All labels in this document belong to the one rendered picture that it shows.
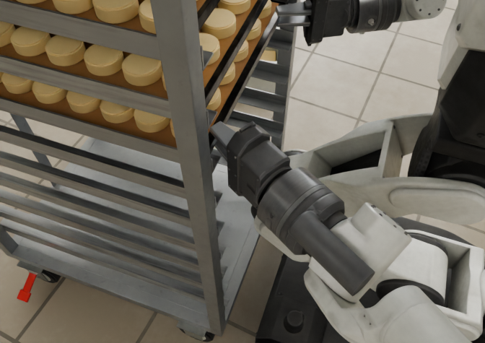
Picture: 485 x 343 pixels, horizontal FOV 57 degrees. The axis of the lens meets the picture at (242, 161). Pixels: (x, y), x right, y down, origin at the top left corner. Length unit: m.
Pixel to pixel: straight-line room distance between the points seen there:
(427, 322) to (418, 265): 0.61
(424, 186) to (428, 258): 0.38
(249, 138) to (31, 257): 0.91
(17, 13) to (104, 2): 0.10
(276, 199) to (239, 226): 0.74
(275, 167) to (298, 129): 1.15
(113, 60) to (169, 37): 0.20
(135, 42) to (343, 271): 0.32
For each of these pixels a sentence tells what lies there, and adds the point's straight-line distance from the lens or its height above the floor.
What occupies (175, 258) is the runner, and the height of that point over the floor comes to 0.43.
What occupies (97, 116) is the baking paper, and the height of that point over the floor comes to 0.77.
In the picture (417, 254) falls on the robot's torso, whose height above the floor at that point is 0.35.
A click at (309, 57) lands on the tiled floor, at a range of 2.01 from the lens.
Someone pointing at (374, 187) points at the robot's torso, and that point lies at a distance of 0.74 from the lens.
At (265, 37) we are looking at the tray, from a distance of 0.81.
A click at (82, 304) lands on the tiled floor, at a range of 1.41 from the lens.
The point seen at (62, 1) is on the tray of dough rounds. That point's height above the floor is 0.97.
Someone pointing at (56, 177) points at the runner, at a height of 0.61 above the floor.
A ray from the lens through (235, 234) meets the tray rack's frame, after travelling 1.26.
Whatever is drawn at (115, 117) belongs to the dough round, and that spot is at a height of 0.79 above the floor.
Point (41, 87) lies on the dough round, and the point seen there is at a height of 0.79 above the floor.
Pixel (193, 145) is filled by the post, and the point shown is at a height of 0.86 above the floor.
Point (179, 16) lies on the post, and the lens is 0.40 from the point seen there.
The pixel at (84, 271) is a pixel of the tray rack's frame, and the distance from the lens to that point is 1.28.
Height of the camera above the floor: 1.25
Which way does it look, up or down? 52 degrees down
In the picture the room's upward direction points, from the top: straight up
